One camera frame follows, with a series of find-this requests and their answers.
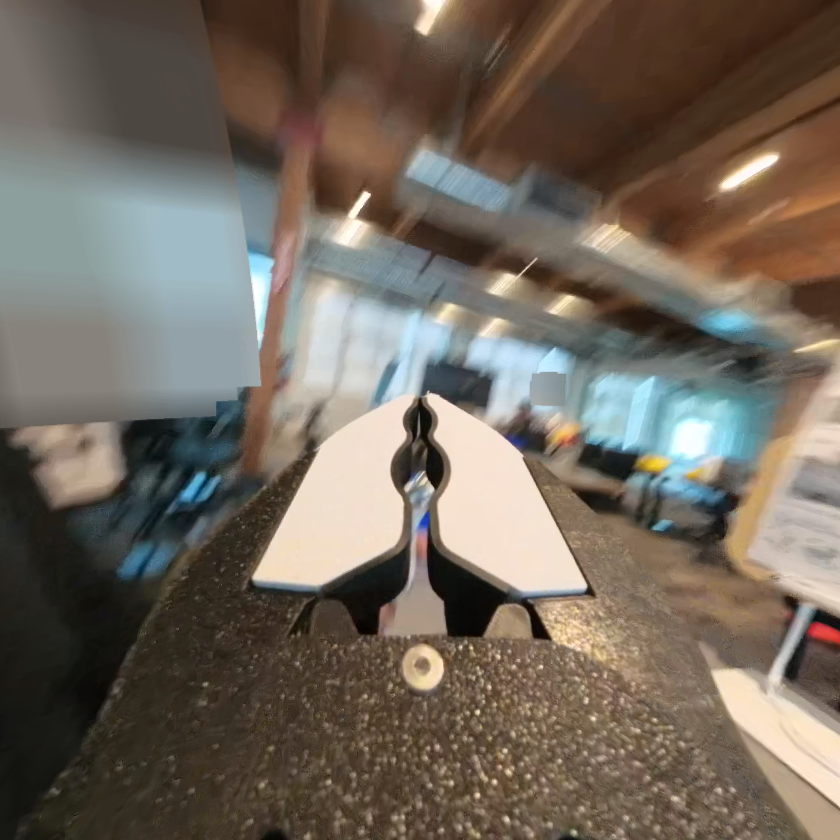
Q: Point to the metal bolt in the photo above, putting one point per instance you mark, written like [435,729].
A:
[418,505]

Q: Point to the yellow storage bin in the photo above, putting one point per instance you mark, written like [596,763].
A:
[652,463]

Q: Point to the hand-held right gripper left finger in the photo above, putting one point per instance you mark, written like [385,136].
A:
[341,505]

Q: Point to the wooden support post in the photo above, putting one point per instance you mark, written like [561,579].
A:
[282,289]

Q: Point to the small orange object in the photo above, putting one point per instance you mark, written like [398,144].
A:
[823,630]

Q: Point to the large black monitor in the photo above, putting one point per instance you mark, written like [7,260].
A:
[457,385]

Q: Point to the white base document stand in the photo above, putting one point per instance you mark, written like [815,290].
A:
[788,656]

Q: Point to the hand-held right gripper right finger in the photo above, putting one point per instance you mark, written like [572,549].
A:
[505,505]

